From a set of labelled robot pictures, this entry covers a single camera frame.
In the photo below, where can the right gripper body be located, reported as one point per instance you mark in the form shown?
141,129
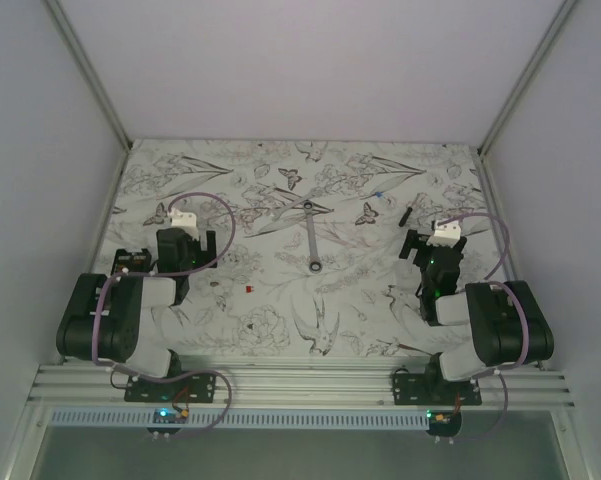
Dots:
425,288

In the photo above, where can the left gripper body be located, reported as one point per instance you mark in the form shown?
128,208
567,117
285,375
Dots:
194,254

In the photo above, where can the black fuse box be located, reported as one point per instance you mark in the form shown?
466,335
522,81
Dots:
132,260

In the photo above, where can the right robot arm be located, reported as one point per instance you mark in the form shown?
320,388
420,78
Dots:
506,324

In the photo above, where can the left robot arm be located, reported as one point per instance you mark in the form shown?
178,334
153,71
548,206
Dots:
115,319

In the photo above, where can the open end wrench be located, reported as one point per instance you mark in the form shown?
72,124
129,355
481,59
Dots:
313,193

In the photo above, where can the floral table mat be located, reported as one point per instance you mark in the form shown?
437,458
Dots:
362,304

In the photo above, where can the right controller board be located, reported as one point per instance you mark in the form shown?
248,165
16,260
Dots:
442,417

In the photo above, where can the controller board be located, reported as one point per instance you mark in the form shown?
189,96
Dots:
442,417
164,416

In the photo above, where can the left controller board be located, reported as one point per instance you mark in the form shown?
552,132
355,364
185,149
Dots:
164,416

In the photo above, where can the black handled tool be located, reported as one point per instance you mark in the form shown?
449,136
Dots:
411,216

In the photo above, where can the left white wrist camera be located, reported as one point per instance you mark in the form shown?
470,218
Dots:
186,221

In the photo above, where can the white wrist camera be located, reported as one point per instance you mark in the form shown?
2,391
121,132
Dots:
186,221
445,233

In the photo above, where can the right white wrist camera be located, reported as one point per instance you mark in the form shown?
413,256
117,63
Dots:
445,233

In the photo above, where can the ratchet ring wrench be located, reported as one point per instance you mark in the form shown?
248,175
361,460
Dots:
315,265

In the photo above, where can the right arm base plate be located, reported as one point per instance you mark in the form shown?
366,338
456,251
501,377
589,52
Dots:
423,389

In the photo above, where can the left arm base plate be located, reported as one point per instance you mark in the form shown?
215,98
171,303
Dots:
194,389

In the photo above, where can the aluminium rail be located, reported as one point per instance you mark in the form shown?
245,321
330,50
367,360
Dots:
284,386

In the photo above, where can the perforated cable duct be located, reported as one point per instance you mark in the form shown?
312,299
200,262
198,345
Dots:
246,419

